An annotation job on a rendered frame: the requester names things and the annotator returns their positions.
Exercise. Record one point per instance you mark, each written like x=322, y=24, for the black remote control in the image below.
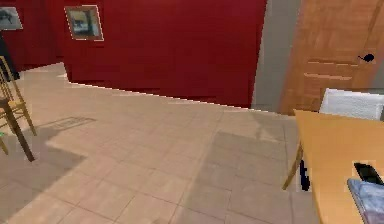
x=368, y=173

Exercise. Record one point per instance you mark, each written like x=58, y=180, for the yellow wooden chair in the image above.
x=15, y=100

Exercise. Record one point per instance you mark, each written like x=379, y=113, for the framed picture with dark animal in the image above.
x=84, y=22

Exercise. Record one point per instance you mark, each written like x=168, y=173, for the white box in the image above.
x=353, y=104

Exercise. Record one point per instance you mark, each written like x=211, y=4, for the blue grey book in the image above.
x=369, y=200

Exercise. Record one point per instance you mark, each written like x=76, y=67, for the grey framed picture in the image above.
x=8, y=18

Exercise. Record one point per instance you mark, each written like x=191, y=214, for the brown wooden room door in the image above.
x=328, y=43

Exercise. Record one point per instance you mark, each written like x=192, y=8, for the light wooden table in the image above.
x=333, y=150

